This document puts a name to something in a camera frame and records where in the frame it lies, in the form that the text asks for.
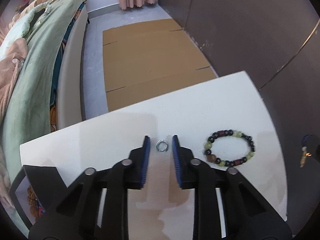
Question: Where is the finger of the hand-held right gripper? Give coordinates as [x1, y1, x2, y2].
[301, 134, 320, 159]

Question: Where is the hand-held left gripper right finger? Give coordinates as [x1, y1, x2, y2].
[172, 135, 292, 240]

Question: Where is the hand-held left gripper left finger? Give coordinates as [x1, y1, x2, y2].
[28, 135, 151, 240]

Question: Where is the small silver ring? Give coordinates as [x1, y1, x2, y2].
[156, 139, 169, 152]

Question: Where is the green and dark bead bracelet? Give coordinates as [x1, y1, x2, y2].
[202, 128, 257, 168]

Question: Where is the black square gift box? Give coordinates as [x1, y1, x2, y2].
[9, 164, 68, 231]

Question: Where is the brown bead bracelet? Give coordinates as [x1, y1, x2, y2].
[26, 185, 46, 216]

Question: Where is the flat cardboard sheet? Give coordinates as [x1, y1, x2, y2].
[102, 18, 218, 112]

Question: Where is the bed with green sheet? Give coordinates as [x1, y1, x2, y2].
[0, 0, 88, 195]

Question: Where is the pink flower print blanket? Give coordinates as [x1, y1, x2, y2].
[0, 38, 28, 120]

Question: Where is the light green quilt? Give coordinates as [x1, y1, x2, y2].
[0, 0, 50, 60]

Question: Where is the beige bed frame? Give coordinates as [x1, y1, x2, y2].
[56, 5, 89, 131]

